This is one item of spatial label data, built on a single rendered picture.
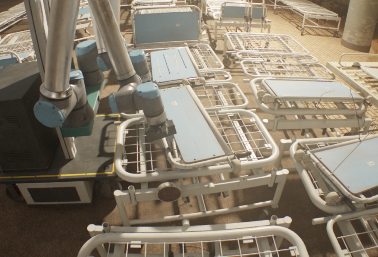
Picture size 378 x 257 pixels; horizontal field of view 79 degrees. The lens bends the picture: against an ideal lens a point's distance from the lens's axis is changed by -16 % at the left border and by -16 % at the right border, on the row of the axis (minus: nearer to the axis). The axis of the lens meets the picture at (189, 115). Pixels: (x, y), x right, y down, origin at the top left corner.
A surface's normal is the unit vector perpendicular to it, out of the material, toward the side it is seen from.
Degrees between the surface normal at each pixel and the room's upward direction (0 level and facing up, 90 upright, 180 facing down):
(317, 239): 0
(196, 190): 90
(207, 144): 1
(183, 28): 90
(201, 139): 1
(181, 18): 90
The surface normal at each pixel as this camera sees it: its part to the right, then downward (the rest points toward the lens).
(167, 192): 0.16, 0.54
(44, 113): -0.08, 0.61
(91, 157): 0.00, -0.84
